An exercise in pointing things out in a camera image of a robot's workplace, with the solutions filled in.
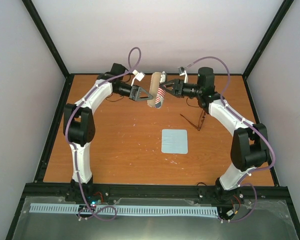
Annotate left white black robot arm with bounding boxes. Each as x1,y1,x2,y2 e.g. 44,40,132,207
63,63,153,202

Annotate american flag glasses case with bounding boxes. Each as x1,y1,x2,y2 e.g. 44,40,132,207
147,71,167,109

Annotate light blue slotted cable duct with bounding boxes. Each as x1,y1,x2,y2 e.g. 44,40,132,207
29,203,218,218

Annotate black aluminium frame rail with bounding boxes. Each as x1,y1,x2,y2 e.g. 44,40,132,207
22,183,291,201

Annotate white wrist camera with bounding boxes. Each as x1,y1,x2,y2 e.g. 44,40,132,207
178,66,189,83
131,69,145,86

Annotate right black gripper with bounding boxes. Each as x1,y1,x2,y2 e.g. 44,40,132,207
159,78,202,99

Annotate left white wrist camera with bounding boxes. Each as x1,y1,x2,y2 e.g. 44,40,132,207
131,69,145,86

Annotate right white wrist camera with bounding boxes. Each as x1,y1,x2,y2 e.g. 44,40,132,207
178,66,189,83

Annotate light blue square mat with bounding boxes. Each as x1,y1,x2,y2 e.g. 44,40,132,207
161,129,188,155

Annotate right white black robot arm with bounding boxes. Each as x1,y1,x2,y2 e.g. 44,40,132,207
159,67,270,202

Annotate brown sunglasses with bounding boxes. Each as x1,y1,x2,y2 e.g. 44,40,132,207
179,110,206,132

